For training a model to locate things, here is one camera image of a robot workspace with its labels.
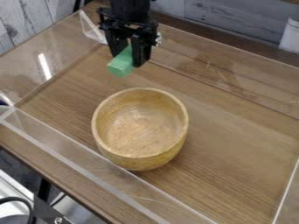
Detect black cable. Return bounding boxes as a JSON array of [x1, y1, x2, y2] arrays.
[[0, 196, 36, 224]]

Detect black metal bracket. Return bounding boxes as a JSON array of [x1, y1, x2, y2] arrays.
[[32, 196, 73, 224]]

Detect brown wooden bowl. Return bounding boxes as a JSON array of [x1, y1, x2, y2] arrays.
[[90, 87, 189, 171]]

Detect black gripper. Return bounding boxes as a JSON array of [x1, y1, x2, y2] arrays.
[[97, 0, 158, 67]]

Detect black table leg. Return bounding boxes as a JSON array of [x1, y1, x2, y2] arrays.
[[37, 178, 52, 202]]

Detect green rectangular block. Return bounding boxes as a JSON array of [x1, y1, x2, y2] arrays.
[[106, 46, 134, 77]]

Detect clear acrylic barrier walls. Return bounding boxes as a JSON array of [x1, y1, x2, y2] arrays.
[[0, 11, 299, 224]]

